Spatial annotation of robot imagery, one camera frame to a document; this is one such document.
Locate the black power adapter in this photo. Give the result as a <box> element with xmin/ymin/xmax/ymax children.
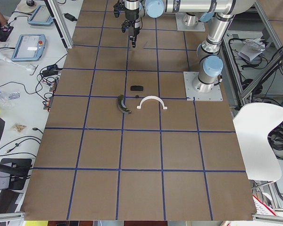
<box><xmin>63</xmin><ymin>13</ymin><xmax>77</xmax><ymax>22</ymax></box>

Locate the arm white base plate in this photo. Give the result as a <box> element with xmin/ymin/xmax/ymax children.
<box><xmin>183</xmin><ymin>72</ymin><xmax>223</xmax><ymax>102</ymax></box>
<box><xmin>175</xmin><ymin>13</ymin><xmax>206</xmax><ymax>32</ymax></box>

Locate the olive green brake shoe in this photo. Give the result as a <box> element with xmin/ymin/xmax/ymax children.
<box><xmin>117</xmin><ymin>94</ymin><xmax>132</xmax><ymax>114</ymax></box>

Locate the blue teach pendant near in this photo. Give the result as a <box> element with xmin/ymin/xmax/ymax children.
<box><xmin>11</xmin><ymin>34</ymin><xmax>46</xmax><ymax>62</ymax></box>

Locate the white plastic chair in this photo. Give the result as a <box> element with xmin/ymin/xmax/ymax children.
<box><xmin>233</xmin><ymin>102</ymin><xmax>283</xmax><ymax>182</ymax></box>

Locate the white curved plastic bracket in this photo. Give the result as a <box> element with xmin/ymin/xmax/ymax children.
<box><xmin>136</xmin><ymin>95</ymin><xmax>168</xmax><ymax>110</ymax></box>

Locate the blue teach pendant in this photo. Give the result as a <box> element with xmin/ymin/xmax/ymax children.
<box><xmin>28</xmin><ymin>5</ymin><xmax>53</xmax><ymax>26</ymax></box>
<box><xmin>11</xmin><ymin>34</ymin><xmax>46</xmax><ymax>62</ymax></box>

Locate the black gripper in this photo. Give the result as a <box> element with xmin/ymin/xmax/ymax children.
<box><xmin>121</xmin><ymin>9</ymin><xmax>141</xmax><ymax>48</ymax></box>

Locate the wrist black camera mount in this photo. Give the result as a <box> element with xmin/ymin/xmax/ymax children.
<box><xmin>113</xmin><ymin>0</ymin><xmax>125</xmax><ymax>18</ymax></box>

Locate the blue teach pendant far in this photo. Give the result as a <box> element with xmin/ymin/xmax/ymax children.
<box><xmin>28</xmin><ymin>5</ymin><xmax>53</xmax><ymax>26</ymax></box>

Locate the clear plastic water bottle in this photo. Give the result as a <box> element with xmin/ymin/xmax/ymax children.
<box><xmin>0</xmin><ymin>90</ymin><xmax>21</xmax><ymax>110</ymax></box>

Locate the black brake pad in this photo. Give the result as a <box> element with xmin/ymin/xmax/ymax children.
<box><xmin>130</xmin><ymin>85</ymin><xmax>144</xmax><ymax>92</ymax></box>

